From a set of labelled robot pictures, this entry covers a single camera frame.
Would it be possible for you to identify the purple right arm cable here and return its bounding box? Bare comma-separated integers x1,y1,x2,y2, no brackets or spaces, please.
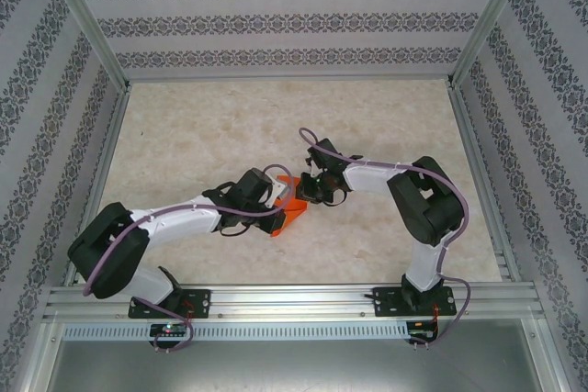
298,128,473,351

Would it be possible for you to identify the aluminium mounting rail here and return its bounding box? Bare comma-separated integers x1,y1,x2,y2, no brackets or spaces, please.
43,282,546,322

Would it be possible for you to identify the slotted grey cable duct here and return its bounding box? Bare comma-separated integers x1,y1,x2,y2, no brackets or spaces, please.
62,320,410,342

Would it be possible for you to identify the grey sheet metal panel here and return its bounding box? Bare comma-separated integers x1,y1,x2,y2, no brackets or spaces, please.
43,339,569,392

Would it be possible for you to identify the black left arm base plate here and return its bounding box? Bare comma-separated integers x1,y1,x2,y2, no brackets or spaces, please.
130,288,212,319

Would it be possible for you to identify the orange cloth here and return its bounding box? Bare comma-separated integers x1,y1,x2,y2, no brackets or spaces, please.
269,174,310,240

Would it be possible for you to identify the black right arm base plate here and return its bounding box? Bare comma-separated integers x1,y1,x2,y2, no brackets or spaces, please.
372,286,456,319

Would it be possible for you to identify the aluminium side rail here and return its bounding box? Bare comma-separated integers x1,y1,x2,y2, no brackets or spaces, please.
445,79,525,283
62,86,134,286

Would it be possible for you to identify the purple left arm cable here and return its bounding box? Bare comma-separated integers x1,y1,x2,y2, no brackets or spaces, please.
82,162,290,354

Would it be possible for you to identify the aluminium frame post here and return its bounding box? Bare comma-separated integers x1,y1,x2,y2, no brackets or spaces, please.
447,0,538,90
39,0,132,90

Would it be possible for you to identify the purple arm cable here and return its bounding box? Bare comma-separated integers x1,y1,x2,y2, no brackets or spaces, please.
298,128,473,351
82,162,290,354

